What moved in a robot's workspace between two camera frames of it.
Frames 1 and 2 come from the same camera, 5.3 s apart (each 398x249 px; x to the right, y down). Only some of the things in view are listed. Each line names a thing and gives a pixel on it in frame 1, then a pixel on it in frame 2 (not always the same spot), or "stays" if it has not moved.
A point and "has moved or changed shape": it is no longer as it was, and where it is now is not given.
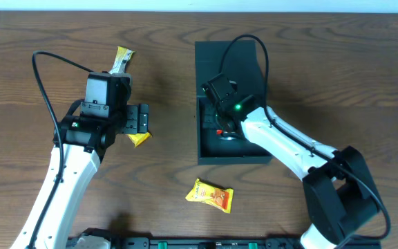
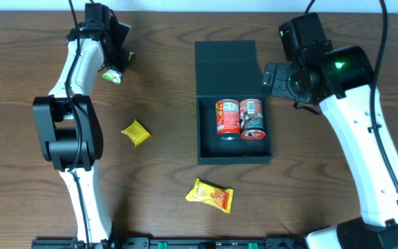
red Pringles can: x=226 y=135 has moved or changed shape
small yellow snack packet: x=138 y=139 stays
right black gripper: x=214 y=115 to x=278 y=80
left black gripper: x=137 y=118 to x=120 y=46
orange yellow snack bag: x=214 y=196 stays
